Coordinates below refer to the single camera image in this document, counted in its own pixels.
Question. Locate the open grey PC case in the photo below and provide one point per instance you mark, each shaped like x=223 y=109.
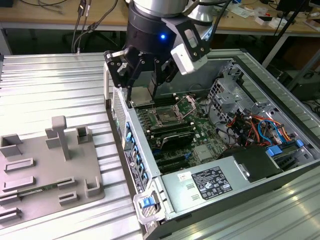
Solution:
x=225 y=200

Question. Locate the metal perforated drive cage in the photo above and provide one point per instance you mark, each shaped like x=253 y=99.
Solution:
x=225 y=95

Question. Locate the blue disk carrier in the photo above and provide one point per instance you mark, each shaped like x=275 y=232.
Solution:
x=273 y=151

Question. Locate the small white box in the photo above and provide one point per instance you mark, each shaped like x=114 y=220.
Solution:
x=277 y=23

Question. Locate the blue case latch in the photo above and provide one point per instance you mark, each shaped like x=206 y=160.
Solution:
x=146 y=203

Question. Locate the black plastic air shroud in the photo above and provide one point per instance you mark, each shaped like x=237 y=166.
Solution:
x=252 y=162

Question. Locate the black expansion slots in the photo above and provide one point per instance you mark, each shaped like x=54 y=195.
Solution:
x=172 y=163

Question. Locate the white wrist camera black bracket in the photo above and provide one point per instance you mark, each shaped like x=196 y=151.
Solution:
x=185 y=62

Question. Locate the green RAM stick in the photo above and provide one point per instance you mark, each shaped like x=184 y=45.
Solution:
x=37 y=188

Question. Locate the silver chipset heatsink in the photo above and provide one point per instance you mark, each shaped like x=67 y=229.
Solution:
x=203 y=152

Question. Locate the silver square CPU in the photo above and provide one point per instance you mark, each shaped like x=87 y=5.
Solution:
x=141 y=96

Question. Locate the grey parts rack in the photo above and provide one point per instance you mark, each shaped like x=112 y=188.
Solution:
x=55 y=160

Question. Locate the green motherboard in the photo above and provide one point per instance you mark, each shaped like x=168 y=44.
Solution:
x=200 y=130

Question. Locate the black graphics card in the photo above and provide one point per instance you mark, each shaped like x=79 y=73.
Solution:
x=177 y=140

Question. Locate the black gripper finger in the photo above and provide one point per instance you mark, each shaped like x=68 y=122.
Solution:
x=162 y=72
x=117 y=72

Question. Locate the black RAM slots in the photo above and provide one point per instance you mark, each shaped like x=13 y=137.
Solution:
x=165 y=98

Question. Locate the wooden desk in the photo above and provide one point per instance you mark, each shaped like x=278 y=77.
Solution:
x=37 y=15

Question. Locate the black slanted stand pole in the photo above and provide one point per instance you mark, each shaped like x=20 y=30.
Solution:
x=287 y=17

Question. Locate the grey power supply unit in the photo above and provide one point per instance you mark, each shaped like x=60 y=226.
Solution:
x=180 y=192

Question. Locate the CPU socket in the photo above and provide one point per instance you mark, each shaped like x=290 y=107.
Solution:
x=166 y=116

